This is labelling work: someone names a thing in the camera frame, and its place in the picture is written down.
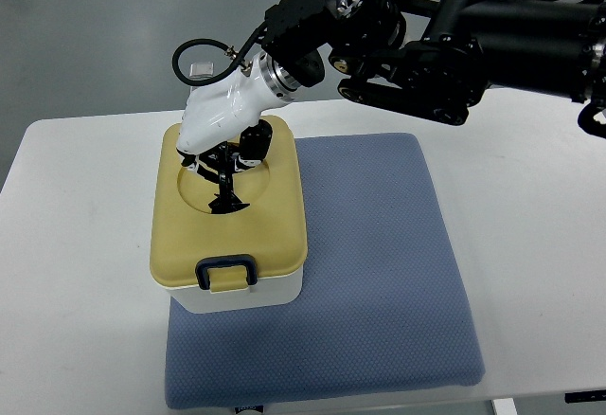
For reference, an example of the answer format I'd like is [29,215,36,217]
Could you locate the white storage box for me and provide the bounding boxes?
[166,267,303,314]

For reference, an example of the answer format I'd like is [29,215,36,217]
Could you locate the yellow box lid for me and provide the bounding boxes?
[150,116,308,289]

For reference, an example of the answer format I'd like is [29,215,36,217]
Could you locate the upper floor plate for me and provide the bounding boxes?
[189,62,214,81]

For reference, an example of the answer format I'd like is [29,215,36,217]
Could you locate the black cable loop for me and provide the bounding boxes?
[171,0,365,87]

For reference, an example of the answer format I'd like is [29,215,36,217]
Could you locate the black table control panel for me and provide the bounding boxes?
[564,389,606,404]

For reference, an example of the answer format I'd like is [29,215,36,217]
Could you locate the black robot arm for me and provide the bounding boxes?
[261,0,605,137]

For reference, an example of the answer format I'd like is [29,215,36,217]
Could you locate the blue fabric mat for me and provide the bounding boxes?
[165,134,485,409]

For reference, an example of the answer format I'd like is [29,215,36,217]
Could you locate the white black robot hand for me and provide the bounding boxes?
[175,52,304,173]

